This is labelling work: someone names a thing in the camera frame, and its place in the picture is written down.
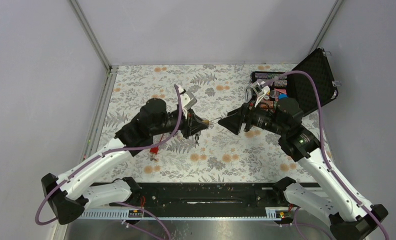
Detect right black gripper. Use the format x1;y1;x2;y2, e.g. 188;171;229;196
218;94;287;136

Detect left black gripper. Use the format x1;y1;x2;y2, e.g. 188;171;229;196
151;106;208;139

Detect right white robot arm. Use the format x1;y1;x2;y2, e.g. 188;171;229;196
218;98;388;240

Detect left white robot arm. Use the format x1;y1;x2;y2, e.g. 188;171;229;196
35;96;209;225

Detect floral tablecloth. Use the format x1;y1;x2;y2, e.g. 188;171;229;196
99;63;313;183

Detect blue poker chip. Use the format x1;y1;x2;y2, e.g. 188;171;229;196
278;94;288;100

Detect black poker chip case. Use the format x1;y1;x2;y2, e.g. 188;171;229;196
251;48;338;116

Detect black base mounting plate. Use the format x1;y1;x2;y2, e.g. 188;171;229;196
109;181;318;219

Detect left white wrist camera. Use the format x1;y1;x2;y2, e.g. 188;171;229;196
179;86;197;119

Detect red and black clip wires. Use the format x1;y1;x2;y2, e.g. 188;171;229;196
149;135;165;163

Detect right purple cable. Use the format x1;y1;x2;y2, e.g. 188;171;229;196
260;70;391;240

